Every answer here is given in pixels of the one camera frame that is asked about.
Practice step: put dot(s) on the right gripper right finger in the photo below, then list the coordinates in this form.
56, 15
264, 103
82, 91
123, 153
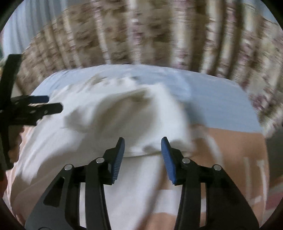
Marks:
226, 207

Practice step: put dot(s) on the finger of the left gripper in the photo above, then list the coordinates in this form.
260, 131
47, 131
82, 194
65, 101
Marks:
28, 115
26, 100

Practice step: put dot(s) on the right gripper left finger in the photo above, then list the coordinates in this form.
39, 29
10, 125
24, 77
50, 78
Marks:
58, 206

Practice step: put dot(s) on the white knit sweater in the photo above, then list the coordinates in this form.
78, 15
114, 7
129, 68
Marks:
95, 115

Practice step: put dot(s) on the blue and peach bedsheet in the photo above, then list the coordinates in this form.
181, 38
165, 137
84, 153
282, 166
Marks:
227, 130

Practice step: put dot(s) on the floral curtain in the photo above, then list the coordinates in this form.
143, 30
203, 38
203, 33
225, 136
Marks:
236, 40

